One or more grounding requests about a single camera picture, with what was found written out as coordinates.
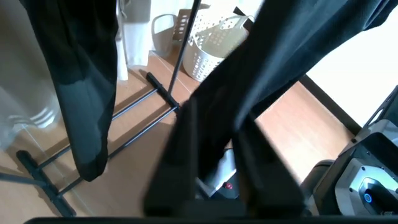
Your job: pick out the black garment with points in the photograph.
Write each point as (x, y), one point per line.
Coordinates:
(280, 46)

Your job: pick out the white curtain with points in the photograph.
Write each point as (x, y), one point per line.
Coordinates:
(25, 77)

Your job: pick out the black shorts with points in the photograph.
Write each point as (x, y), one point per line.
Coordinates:
(81, 62)

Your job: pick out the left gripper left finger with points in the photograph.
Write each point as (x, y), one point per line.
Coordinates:
(174, 186)

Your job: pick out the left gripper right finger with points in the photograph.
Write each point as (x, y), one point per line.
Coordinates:
(267, 189)

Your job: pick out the white laundry basket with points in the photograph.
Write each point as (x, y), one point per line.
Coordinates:
(202, 59)

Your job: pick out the black clothes rack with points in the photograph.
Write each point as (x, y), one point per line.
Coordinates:
(40, 180)

